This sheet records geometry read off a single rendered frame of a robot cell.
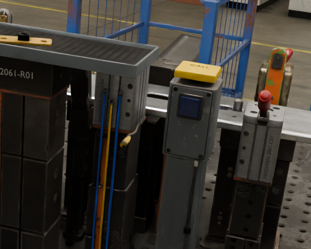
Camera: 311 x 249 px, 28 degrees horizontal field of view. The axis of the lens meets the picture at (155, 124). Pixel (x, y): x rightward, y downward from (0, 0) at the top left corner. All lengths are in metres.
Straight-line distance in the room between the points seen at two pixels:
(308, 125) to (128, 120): 0.37
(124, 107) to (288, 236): 0.55
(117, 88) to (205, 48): 2.05
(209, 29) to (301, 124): 1.90
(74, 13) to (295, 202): 2.02
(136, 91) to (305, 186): 0.77
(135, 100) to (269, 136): 0.24
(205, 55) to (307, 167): 1.40
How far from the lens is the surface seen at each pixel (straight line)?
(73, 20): 3.35
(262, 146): 1.07
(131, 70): 0.86
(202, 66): 0.92
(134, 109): 1.09
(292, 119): 1.27
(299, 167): 1.84
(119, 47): 0.98
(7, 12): 1.53
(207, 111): 0.89
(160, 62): 1.45
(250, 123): 1.06
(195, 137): 0.91
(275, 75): 1.38
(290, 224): 1.51
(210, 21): 3.09
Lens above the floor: 1.38
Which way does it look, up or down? 20 degrees down
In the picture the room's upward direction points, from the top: 6 degrees clockwise
